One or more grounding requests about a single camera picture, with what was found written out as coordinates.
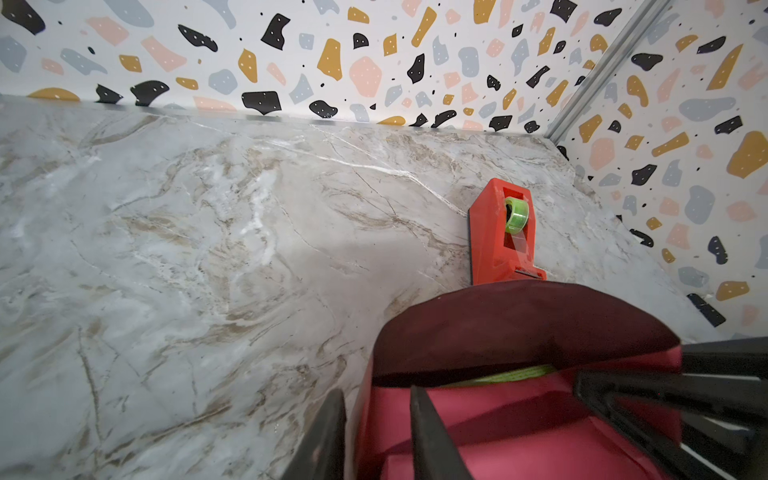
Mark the green gift box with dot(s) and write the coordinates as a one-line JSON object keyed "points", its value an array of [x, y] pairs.
{"points": [[523, 374]]}

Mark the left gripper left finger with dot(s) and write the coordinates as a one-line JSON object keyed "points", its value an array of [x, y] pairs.
{"points": [[321, 453]]}

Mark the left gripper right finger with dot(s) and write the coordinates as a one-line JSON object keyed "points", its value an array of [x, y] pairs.
{"points": [[435, 456]]}

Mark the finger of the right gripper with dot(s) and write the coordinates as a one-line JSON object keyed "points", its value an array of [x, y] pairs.
{"points": [[740, 358], [691, 427]]}

